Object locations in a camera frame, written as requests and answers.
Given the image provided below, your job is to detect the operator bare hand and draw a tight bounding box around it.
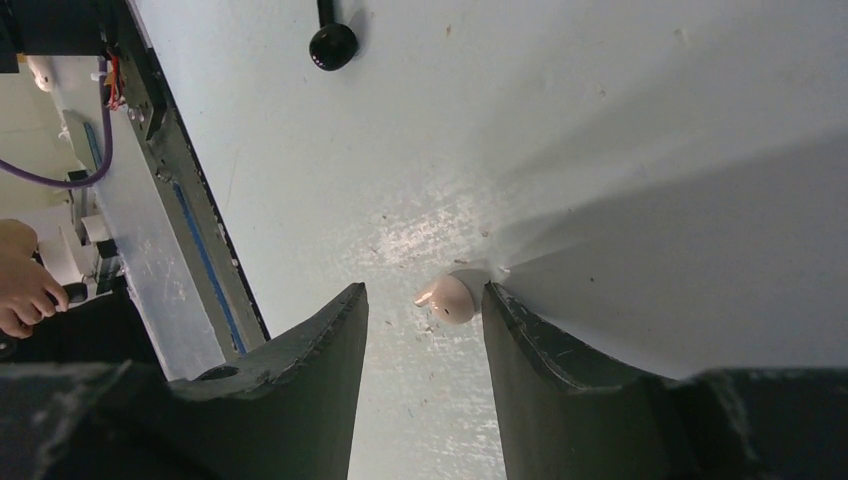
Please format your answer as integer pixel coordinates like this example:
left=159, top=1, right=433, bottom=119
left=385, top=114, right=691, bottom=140
left=1, top=219, right=69, bottom=339

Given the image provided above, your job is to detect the white earbud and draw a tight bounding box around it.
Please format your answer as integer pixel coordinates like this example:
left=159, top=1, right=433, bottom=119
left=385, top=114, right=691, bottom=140
left=413, top=274, right=475, bottom=325

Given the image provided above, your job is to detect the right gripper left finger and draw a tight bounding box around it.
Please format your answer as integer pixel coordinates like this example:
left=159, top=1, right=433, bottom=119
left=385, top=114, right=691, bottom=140
left=1, top=283, right=369, bottom=479

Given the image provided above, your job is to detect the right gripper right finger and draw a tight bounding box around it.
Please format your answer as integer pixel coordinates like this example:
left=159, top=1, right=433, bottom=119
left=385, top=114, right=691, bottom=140
left=482, top=283, right=847, bottom=479

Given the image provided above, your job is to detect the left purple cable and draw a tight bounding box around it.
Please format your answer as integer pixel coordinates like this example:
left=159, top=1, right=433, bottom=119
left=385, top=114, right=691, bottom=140
left=0, top=56, right=115, bottom=190

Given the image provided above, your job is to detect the black earbud lower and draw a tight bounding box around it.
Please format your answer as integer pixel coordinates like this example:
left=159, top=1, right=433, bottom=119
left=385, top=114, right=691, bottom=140
left=309, top=0, right=360, bottom=72

